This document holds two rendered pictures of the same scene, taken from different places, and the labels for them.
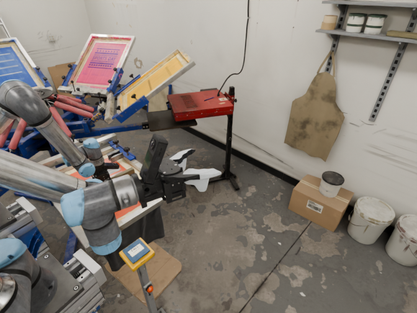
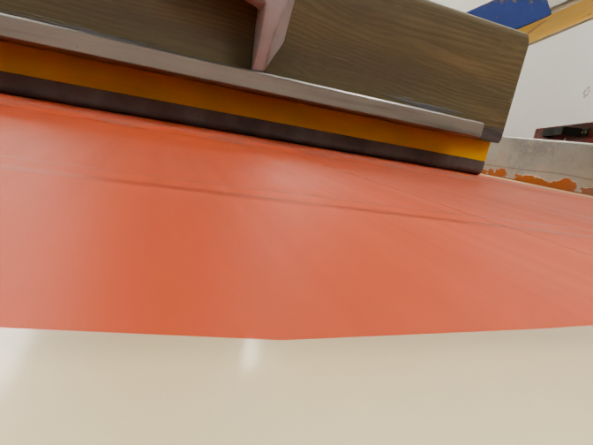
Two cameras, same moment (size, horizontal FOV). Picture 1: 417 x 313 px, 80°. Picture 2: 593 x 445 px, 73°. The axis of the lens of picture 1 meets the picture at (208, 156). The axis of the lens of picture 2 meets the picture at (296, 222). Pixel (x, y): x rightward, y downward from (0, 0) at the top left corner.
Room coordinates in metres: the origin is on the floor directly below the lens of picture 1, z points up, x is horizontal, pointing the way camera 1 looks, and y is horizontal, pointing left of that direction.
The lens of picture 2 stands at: (0.97, 0.49, 0.96)
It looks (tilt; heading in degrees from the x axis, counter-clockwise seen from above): 12 degrees down; 25
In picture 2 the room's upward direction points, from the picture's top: 10 degrees clockwise
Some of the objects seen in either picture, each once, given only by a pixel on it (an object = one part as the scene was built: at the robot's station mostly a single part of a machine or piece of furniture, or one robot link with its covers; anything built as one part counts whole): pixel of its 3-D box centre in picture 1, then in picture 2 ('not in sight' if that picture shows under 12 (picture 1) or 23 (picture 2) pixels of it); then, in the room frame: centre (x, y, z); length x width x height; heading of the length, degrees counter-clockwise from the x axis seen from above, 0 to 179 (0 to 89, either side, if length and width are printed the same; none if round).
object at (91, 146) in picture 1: (92, 149); not in sight; (1.16, 0.65, 1.30); 0.09 x 0.08 x 0.11; 134
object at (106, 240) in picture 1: (102, 226); not in sight; (0.41, 0.27, 1.56); 0.11 x 0.08 x 0.11; 29
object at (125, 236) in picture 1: (134, 234); not in sight; (1.02, 0.47, 0.74); 0.45 x 0.03 x 0.43; 136
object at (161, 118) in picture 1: (126, 127); not in sight; (2.14, 0.80, 0.91); 1.34 x 0.40 x 0.08; 106
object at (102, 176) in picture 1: (99, 171); not in sight; (1.16, 0.65, 1.14); 0.09 x 0.08 x 0.12; 136
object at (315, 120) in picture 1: (317, 107); not in sight; (2.25, -1.06, 1.06); 0.53 x 0.07 x 1.05; 46
